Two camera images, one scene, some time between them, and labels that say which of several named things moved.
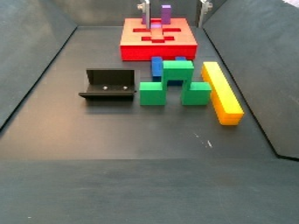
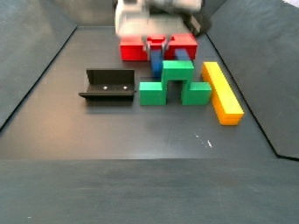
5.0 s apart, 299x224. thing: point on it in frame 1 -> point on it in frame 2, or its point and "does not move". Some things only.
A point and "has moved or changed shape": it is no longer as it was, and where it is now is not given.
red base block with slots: (171, 41) does not move
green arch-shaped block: (196, 93) does not move
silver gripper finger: (144, 7) -> (148, 50)
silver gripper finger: (205, 8) -> (164, 46)
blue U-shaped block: (156, 70) has moved or changed shape
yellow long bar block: (228, 108) does not move
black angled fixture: (109, 84) does not move
